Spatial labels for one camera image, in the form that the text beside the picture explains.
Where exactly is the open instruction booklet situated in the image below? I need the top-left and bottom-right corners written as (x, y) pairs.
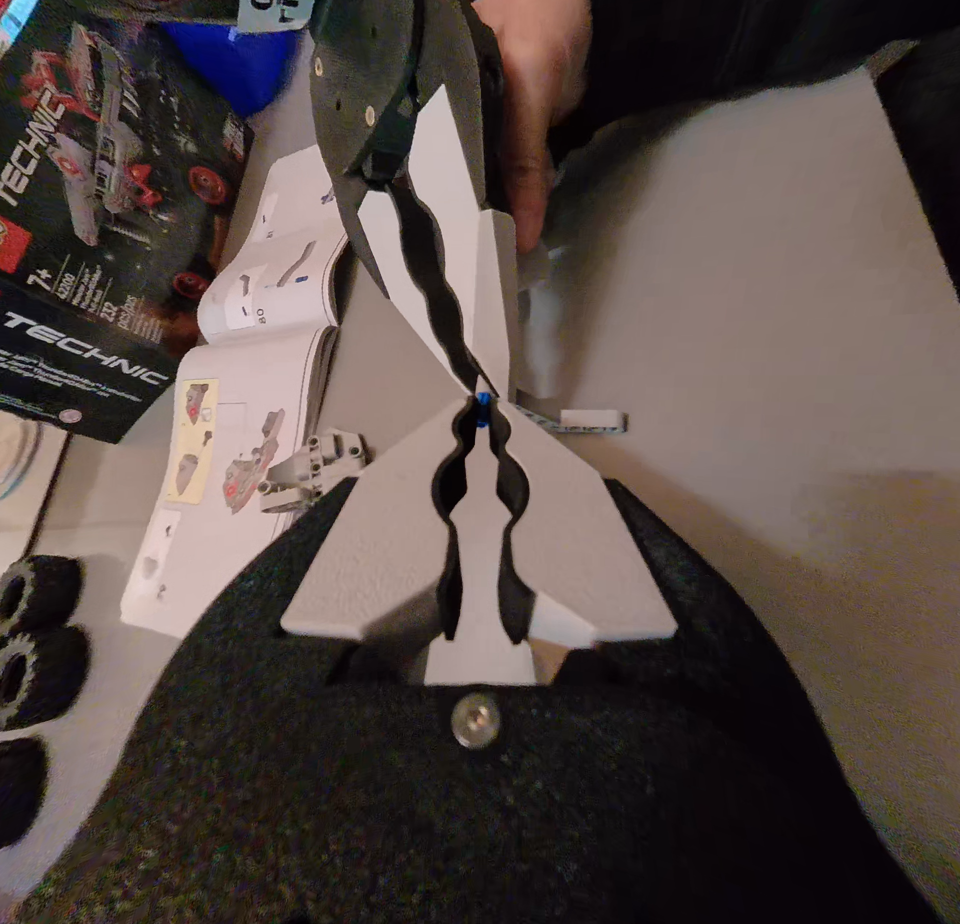
top-left (120, 144), bottom-right (355, 640)

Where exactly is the grey brick assembly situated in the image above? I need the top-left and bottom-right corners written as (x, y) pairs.
top-left (258, 429), bottom-right (373, 517)

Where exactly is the blue plastic bin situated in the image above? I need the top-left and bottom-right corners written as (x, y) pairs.
top-left (160, 22), bottom-right (301, 119)

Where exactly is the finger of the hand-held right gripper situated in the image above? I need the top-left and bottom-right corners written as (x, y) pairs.
top-left (333, 177), bottom-right (486, 397)
top-left (407, 86), bottom-right (520, 401)

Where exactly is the person's right hand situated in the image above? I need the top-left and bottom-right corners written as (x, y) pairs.
top-left (471, 0), bottom-right (595, 256)

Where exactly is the black toy tire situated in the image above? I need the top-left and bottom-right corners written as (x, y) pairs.
top-left (0, 624), bottom-right (93, 731)
top-left (0, 736), bottom-right (51, 850)
top-left (0, 556), bottom-right (85, 634)

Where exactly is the black toy set box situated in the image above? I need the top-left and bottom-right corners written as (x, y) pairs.
top-left (0, 0), bottom-right (256, 445)

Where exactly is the thin grey holed beam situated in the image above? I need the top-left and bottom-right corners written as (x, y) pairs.
top-left (517, 406), bottom-right (630, 436)

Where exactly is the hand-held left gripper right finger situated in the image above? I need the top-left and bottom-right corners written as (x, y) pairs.
top-left (486, 399), bottom-right (678, 649)

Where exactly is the clear round dish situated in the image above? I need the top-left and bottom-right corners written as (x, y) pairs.
top-left (0, 414), bottom-right (43, 502)

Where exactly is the person's dark clothing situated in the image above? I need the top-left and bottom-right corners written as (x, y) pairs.
top-left (873, 42), bottom-right (960, 302)

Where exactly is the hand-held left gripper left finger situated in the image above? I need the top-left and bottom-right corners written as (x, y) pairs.
top-left (281, 397), bottom-right (479, 644)

